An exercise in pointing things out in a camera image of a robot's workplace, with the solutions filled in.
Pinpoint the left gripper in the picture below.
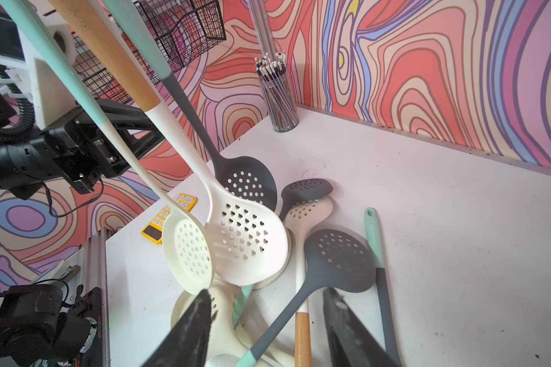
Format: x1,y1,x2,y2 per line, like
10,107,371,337
0,98,166,200

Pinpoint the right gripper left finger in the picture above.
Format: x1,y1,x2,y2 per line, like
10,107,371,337
142,290,214,366

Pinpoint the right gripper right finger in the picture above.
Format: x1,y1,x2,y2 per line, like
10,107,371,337
323,287,396,367

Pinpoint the cream skimmer mint handle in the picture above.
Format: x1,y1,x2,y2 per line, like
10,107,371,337
0,1,214,295

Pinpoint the cream skimmer wooden handle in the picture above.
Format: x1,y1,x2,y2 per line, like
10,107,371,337
52,1,289,288

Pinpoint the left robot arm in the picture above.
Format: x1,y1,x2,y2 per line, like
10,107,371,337
0,96,129,366

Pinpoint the yellow calculator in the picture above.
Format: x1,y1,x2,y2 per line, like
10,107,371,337
140,192,198,246

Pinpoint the pen holder cup with pens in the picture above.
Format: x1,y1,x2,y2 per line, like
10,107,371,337
254,52,299,132

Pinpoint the grey slotted spoon mint handle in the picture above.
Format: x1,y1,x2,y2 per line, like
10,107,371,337
237,229,376,366

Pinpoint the grey slotted spatula mint handle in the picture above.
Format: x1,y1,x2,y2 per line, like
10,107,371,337
364,207,403,366

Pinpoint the black wire basket left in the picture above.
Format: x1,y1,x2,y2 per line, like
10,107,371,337
72,1,226,104

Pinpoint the mint handle utensil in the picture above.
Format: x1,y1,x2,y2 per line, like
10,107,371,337
232,178,334,327

